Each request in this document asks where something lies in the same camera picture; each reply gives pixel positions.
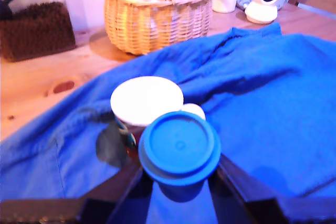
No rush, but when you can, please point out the blue coffee capsule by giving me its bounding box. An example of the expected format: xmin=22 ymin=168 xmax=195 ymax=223
xmin=138 ymin=111 xmax=222 ymax=203

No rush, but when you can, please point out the wicker basket with handle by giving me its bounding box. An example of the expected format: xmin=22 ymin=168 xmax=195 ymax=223
xmin=104 ymin=0 xmax=214 ymax=56

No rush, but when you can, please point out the blue cloth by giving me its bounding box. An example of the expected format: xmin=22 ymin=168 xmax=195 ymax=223
xmin=0 ymin=22 xmax=336 ymax=224

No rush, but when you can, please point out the dark red mug white handle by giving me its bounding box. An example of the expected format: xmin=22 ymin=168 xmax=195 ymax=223
xmin=110 ymin=76 xmax=207 ymax=156

